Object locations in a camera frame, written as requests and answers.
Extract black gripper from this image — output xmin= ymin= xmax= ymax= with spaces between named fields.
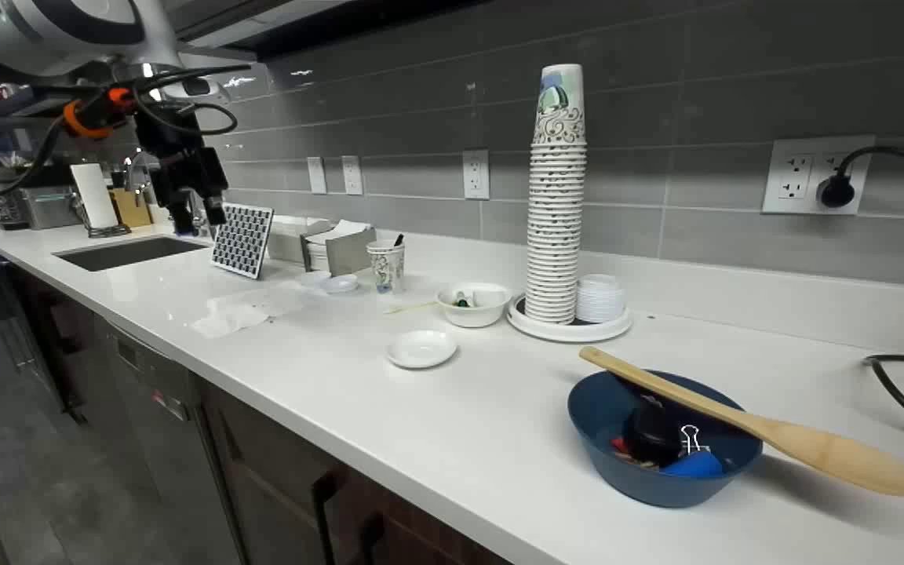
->
xmin=134 ymin=96 xmax=233 ymax=239

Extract white bowl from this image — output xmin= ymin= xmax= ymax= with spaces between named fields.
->
xmin=434 ymin=279 xmax=519 ymax=333

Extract tall stack of paper cups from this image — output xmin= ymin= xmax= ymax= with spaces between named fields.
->
xmin=526 ymin=58 xmax=592 ymax=327

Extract white plate under cups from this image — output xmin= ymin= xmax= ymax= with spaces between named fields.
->
xmin=504 ymin=295 xmax=634 ymax=345

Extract short white cup stack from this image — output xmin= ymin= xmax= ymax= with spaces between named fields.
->
xmin=576 ymin=272 xmax=630 ymax=327

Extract blue bowl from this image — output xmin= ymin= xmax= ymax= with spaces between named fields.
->
xmin=564 ymin=367 xmax=765 ymax=510

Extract black and white calibration board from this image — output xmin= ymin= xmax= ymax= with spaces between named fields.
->
xmin=208 ymin=202 xmax=278 ymax=281

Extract kitchen sink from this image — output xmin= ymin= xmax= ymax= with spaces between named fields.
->
xmin=55 ymin=235 xmax=210 ymax=275

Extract clear plastic wrap sheet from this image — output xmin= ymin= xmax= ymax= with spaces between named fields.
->
xmin=185 ymin=293 xmax=300 ymax=343

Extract napkin holder with napkins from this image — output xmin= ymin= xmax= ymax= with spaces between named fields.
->
xmin=266 ymin=213 xmax=379 ymax=279

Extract dark lower cabinets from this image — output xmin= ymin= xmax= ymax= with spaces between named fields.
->
xmin=0 ymin=244 xmax=508 ymax=565

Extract small white lid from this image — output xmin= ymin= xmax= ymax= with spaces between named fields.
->
xmin=382 ymin=327 xmax=463 ymax=374

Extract black round object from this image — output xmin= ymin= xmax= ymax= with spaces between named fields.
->
xmin=618 ymin=402 xmax=684 ymax=466

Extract black binder clip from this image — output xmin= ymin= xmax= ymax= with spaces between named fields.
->
xmin=676 ymin=421 xmax=716 ymax=460

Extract white outlet with plug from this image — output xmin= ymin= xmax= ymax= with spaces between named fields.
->
xmin=760 ymin=136 xmax=879 ymax=220

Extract wooden spoon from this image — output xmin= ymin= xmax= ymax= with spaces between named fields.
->
xmin=579 ymin=345 xmax=904 ymax=500

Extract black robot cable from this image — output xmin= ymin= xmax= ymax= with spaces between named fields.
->
xmin=0 ymin=62 xmax=259 ymax=202

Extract white wall switch plate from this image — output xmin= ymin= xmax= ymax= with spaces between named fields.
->
xmin=304 ymin=152 xmax=331 ymax=197

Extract orange cable strap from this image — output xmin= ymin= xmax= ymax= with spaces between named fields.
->
xmin=100 ymin=84 xmax=138 ymax=115
xmin=58 ymin=96 xmax=115 ymax=144

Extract white double wall outlet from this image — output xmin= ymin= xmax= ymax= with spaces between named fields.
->
xmin=339 ymin=152 xmax=363 ymax=197

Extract white single wall outlet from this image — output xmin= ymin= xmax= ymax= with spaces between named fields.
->
xmin=458 ymin=147 xmax=494 ymax=205

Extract black plug with cable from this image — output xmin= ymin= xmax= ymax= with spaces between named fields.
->
xmin=813 ymin=144 xmax=904 ymax=211

